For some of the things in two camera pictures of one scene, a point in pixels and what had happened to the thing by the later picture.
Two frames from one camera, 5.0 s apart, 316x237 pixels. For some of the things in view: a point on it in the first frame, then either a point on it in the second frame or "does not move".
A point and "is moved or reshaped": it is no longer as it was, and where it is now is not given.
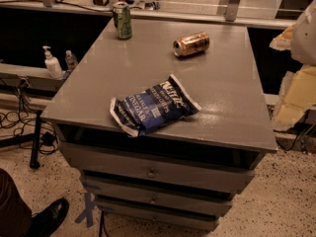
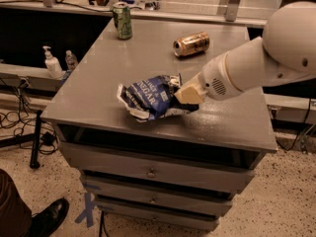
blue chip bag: (153, 108) is moved or reshaped
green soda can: (122, 20) does not move
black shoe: (44, 222) does not move
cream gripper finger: (297, 96) -> (193, 91)
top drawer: (129, 166) does not move
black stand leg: (35, 160) does not move
